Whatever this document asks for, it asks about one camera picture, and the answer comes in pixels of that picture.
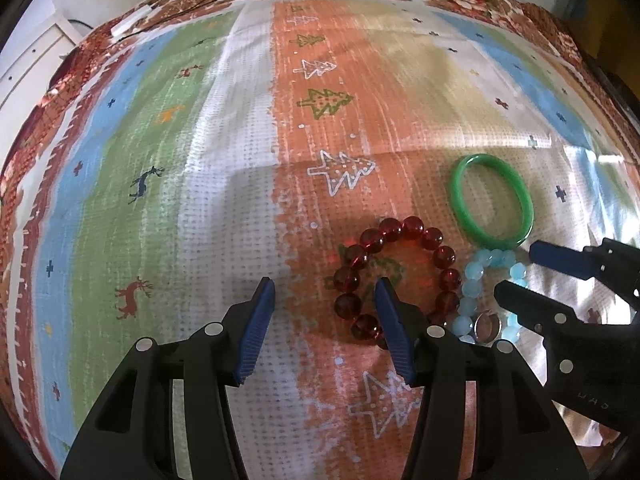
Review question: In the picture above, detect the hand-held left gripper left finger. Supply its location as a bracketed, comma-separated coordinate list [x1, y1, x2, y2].
[60, 276, 277, 480]

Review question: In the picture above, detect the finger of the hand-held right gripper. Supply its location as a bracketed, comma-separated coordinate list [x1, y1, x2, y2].
[493, 280, 596, 341]
[529, 237, 640, 306]

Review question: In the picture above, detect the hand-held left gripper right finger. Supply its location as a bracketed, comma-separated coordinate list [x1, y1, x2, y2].
[374, 277, 591, 480]

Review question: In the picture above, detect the light blue bead bracelet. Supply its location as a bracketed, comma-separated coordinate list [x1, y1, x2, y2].
[452, 248, 531, 346]

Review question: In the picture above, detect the red bead bracelet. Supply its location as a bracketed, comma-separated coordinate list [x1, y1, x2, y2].
[332, 216, 462, 351]

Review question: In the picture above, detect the green jade bangle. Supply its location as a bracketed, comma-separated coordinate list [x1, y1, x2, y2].
[450, 154, 535, 251]

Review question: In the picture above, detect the striped printed cloth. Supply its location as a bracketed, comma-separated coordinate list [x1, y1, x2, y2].
[10, 0, 640, 480]

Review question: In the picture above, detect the white power adapter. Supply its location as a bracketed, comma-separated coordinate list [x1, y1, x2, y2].
[111, 7, 151, 37]

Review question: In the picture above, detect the white headboard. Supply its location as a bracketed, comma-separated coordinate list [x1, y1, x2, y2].
[0, 10, 96, 126]

